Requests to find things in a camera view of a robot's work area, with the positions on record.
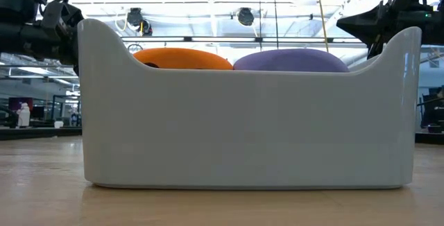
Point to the white cup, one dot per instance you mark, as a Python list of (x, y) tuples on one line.
[(59, 124)]

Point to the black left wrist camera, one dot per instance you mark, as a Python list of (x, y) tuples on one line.
[(62, 14)]

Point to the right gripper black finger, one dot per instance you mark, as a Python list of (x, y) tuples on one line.
[(367, 25), (374, 50)]

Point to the white plastic bottle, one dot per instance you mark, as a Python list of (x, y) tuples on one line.
[(23, 115)]

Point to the black round overhead fixture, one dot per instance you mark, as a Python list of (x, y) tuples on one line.
[(134, 16), (245, 16)]

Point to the black rig crossbar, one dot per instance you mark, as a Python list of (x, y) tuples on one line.
[(208, 39)]

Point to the purple foam die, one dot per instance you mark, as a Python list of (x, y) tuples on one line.
[(291, 61)]

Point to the orange foam die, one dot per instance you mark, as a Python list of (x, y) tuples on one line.
[(180, 58)]

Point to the dark maroon screen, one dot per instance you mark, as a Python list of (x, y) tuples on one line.
[(15, 103)]

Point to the grey plastic bin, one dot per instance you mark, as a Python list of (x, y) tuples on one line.
[(243, 132)]

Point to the black aluminium table frame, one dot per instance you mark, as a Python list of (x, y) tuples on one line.
[(34, 133)]

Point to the black office chair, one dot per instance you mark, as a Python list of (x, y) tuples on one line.
[(433, 111), (7, 116)]

